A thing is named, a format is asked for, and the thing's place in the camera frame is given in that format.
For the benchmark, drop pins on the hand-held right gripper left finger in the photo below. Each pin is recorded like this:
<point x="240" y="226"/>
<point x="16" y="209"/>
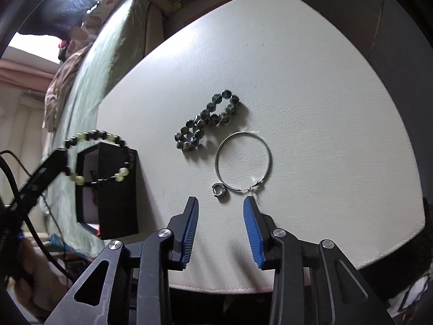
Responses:
<point x="189" y="233"/>

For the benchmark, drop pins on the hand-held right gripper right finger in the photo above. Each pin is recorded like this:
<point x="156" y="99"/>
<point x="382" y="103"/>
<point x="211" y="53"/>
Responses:
<point x="253" y="233"/>

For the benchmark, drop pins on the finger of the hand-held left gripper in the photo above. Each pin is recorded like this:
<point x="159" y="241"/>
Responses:
<point x="44" y="172"/>

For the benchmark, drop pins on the large silver hoop earring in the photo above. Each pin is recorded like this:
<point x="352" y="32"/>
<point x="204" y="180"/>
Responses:
<point x="270" y="162"/>

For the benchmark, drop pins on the black box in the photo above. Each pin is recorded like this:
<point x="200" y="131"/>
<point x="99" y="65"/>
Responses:
<point x="115" y="210"/>

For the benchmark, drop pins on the person's left hand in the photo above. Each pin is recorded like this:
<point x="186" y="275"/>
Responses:
<point x="44" y="277"/>

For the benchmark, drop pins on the cream padded headboard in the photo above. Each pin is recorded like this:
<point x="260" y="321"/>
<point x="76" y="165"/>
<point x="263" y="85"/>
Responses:
<point x="23" y="118"/>

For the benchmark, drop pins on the blue printed bed sheet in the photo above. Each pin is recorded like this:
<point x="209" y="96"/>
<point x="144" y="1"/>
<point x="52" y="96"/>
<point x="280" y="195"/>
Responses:
<point x="67" y="247"/>

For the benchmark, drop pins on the beige crumpled quilt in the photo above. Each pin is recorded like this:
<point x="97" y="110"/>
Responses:
<point x="57" y="91"/>

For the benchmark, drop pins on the narrow pink curtain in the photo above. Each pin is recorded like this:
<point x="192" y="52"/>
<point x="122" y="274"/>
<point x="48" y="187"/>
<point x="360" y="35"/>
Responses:
<point x="23" y="74"/>

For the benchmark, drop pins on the bright window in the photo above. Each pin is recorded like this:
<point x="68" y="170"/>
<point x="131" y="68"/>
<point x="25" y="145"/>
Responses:
<point x="30" y="47"/>

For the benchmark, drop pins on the grey bedside table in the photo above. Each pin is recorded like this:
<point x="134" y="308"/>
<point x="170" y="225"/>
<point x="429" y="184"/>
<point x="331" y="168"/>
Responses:
<point x="321" y="108"/>

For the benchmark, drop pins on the floral patterned bedding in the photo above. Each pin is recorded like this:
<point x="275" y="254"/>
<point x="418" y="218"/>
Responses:
<point x="99" y="6"/>

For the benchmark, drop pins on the small green object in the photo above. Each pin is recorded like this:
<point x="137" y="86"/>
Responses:
<point x="176" y="5"/>

